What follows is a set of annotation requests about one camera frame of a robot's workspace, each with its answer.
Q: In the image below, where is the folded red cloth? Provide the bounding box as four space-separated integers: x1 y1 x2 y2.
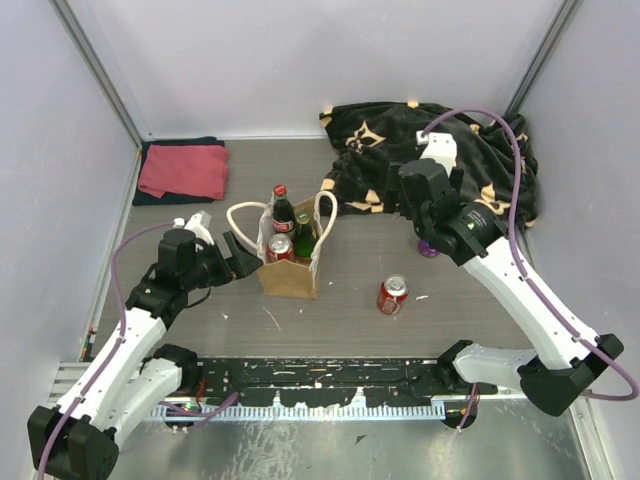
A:
138 145 229 200

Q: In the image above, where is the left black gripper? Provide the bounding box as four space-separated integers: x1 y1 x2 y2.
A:
183 230 263 291

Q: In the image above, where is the purple soda can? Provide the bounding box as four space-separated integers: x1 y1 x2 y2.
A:
417 240 440 258

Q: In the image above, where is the red cola can front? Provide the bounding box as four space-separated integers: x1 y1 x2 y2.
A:
377 274 409 315

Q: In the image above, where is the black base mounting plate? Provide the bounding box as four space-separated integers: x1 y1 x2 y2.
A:
141 357 501 409

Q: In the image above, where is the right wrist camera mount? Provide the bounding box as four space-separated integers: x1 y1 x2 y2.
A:
416 130 457 175

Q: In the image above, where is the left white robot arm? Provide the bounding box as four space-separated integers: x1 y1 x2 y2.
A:
27 227 263 479

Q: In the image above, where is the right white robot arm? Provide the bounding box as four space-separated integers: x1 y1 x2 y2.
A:
389 158 624 417

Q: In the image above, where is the glass cola bottle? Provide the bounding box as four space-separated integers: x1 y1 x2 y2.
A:
272 184 296 239

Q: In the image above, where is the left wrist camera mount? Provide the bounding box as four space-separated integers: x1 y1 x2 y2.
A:
173 211 215 245

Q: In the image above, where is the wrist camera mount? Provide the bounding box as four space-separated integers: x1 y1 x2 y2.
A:
416 130 457 175
173 211 215 245

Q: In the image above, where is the black floral fleece blanket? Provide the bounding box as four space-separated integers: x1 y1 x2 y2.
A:
319 102 538 229

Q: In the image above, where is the green glass bottle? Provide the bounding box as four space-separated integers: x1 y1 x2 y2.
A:
294 211 317 259

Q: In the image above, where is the white slotted cable duct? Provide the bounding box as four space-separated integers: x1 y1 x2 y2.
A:
149 402 446 422

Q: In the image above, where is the red cola can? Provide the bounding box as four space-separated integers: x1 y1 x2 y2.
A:
377 274 409 315
267 233 295 263

